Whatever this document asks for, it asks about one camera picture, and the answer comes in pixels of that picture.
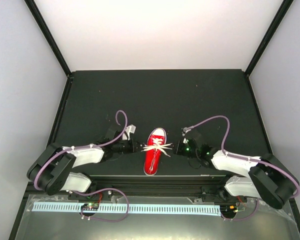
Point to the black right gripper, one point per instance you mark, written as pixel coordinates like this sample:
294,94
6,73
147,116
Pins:
178,149

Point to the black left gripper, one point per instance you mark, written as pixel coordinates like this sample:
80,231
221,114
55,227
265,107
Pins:
133,148

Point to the red canvas sneaker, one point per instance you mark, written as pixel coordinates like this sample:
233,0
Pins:
152,157

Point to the white shoelace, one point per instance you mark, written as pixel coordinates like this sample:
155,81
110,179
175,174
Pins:
158,145

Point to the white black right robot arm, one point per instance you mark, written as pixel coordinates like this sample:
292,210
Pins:
261,177

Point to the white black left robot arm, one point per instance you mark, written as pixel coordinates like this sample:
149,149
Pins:
52,171

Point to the right controller circuit board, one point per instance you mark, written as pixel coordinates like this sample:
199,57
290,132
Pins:
231,209

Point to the controller circuit board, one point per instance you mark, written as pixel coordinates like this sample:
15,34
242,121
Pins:
231,209
90,207

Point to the left controller circuit board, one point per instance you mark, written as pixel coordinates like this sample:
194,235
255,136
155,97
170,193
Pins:
90,207

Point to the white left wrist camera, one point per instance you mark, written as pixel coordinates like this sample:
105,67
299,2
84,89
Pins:
130,129

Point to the black front mounting rail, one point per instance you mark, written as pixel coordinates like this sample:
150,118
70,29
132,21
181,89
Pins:
207,188

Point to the white slotted cable duct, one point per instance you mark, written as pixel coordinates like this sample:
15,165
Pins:
132,208

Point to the black frame rail left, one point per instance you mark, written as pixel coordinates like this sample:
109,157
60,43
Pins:
52,137

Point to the black aluminium frame post left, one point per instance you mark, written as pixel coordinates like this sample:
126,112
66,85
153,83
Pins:
39,19

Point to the black aluminium frame post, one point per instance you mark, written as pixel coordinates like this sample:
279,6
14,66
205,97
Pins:
270,32
39,19

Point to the black aluminium frame post right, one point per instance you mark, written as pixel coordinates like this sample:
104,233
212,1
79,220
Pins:
270,32

